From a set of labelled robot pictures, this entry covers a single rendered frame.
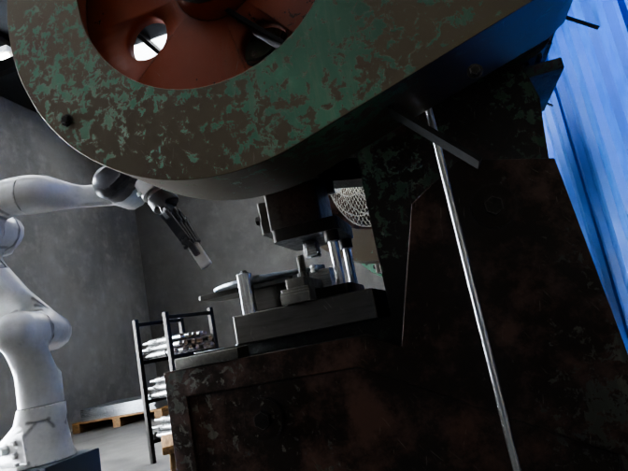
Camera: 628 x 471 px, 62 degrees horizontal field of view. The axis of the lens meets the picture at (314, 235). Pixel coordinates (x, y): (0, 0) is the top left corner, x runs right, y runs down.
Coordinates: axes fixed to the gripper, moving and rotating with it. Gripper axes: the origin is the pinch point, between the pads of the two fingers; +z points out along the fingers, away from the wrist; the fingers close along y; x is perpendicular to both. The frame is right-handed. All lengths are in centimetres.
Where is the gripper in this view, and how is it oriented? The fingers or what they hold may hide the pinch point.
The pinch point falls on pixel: (199, 255)
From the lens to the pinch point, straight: 139.2
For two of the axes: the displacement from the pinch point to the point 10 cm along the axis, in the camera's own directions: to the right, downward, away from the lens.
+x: 8.0, -6.0, -0.8
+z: 5.7, 7.9, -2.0
